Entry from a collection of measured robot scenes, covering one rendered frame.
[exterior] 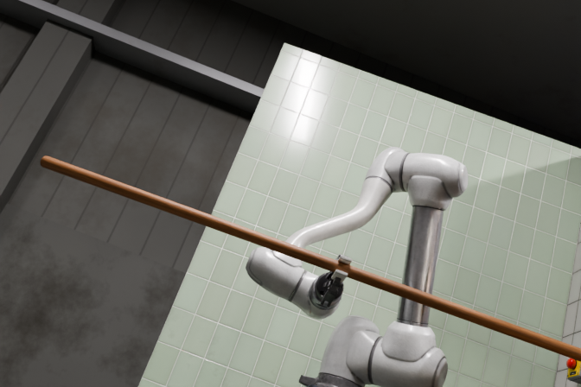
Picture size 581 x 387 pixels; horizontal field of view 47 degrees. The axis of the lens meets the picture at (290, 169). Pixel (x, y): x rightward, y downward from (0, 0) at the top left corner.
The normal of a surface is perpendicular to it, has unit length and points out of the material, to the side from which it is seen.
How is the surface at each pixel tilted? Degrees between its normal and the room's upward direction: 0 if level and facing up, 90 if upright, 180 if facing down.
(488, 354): 90
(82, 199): 90
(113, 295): 90
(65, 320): 90
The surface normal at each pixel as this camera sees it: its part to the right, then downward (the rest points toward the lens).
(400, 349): -0.48, -0.24
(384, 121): 0.12, -0.40
